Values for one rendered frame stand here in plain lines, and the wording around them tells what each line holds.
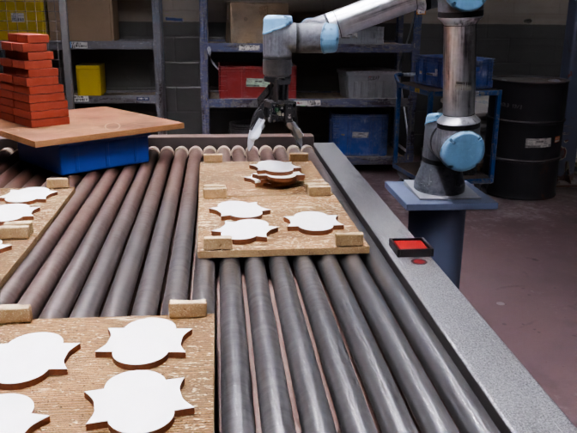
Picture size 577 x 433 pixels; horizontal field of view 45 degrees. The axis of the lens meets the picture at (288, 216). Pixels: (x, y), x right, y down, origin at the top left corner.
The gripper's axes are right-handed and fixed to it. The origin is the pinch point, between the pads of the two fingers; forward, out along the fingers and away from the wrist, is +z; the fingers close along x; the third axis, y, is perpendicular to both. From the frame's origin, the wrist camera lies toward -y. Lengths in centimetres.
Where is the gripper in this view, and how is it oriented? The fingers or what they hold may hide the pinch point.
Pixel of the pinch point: (274, 149)
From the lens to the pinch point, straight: 192.4
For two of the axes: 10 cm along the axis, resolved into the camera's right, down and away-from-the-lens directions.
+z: -0.1, 9.6, 2.9
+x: 9.4, -0.9, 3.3
